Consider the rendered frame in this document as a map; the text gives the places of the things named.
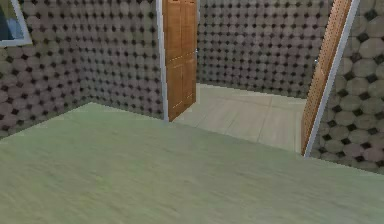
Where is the white framed window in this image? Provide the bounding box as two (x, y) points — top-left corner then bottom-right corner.
(0, 0), (33, 48)

